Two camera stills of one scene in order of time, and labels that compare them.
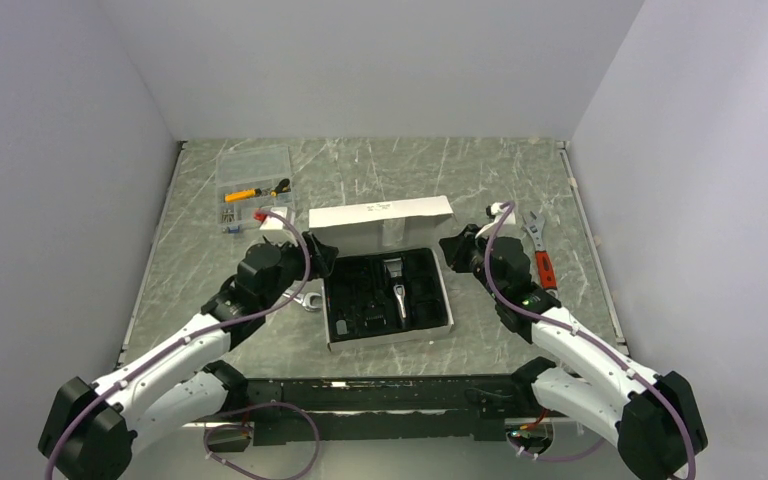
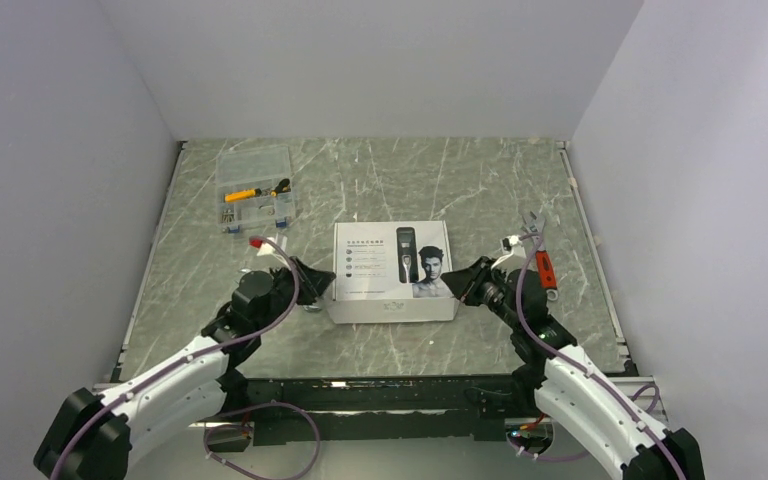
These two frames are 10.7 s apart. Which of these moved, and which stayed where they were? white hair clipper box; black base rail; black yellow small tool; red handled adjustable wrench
Moved: white hair clipper box
Stayed: red handled adjustable wrench; black yellow small tool; black base rail
